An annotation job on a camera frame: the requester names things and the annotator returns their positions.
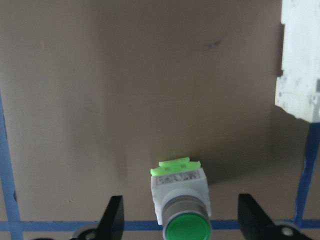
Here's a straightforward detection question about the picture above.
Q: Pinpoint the white red circuit breaker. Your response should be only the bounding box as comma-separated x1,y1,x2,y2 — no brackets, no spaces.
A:
274,0,320,124

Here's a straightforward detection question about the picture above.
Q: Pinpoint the green push button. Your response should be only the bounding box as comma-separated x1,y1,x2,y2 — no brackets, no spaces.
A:
149,156,212,240

